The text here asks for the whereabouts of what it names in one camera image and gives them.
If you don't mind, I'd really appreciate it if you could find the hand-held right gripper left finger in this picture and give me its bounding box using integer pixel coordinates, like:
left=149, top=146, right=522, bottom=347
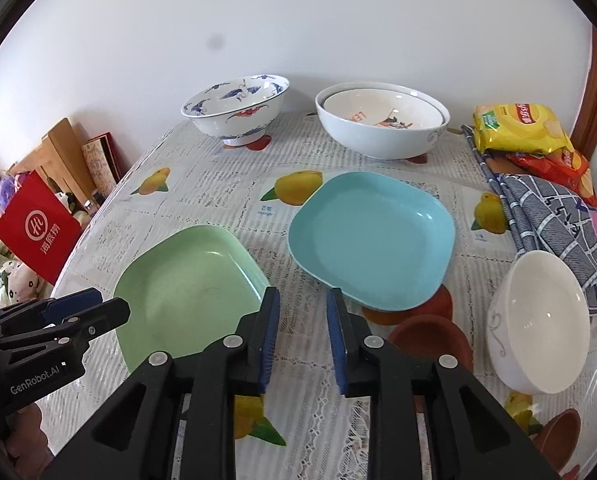
left=43, top=287, right=282, bottom=480

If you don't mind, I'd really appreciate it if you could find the white bowl with orange print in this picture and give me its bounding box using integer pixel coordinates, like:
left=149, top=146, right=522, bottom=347
left=323, top=89, right=445, bottom=130

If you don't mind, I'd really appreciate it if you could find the green square plate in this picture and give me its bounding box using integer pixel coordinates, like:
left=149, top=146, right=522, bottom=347
left=112, top=225, right=272, bottom=373

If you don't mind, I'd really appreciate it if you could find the large white bowl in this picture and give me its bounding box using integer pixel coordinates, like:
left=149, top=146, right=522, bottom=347
left=315, top=82, right=450, bottom=161

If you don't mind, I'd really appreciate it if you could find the wooden board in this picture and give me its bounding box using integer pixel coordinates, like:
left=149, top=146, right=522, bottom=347
left=8, top=118, right=96, bottom=201

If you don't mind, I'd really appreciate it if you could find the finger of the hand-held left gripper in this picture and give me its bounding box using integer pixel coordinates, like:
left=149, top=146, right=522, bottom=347
left=0, top=297, right=130, bottom=361
left=0, top=289, right=104, bottom=333

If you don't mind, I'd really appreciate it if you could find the red paper bag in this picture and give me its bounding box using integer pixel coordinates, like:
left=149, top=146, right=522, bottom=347
left=0, top=170, right=83, bottom=286

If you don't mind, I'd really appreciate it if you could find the grey checkered cloth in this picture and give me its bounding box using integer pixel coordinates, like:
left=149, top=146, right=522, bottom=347
left=461, top=125, right=597, bottom=316

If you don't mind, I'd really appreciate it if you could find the red chips bag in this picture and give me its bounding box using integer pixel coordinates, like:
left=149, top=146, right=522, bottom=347
left=505, top=147, right=597, bottom=208

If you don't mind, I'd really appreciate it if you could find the brown saucer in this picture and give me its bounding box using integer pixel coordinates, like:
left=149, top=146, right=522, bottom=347
left=533, top=408, right=583, bottom=473
left=388, top=314, right=474, bottom=376

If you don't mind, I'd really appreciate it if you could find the fruit print tablecloth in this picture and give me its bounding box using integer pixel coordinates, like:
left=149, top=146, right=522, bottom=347
left=48, top=110, right=597, bottom=480

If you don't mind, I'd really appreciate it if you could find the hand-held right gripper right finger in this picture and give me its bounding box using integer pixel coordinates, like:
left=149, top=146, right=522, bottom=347
left=327, top=287, right=561, bottom=480

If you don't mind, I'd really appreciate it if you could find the person's left hand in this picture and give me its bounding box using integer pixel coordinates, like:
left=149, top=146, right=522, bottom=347
left=3, top=402, right=54, bottom=478

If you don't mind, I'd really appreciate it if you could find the small white bowl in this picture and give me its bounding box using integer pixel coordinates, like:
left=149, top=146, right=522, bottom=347
left=487, top=250, right=592, bottom=395

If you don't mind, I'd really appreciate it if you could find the blue square plate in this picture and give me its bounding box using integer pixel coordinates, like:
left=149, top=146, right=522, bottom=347
left=287, top=171, right=456, bottom=312

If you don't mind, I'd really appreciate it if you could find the yellow chips bag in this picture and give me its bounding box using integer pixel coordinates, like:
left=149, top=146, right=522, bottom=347
left=473, top=103, right=571, bottom=156

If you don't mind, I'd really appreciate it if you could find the blue patterned white bowl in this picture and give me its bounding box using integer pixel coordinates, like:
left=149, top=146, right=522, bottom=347
left=181, top=74, right=290, bottom=148

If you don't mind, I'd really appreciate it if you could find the floral fabric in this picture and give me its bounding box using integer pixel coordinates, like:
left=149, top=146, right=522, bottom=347
left=0, top=240, right=54, bottom=311

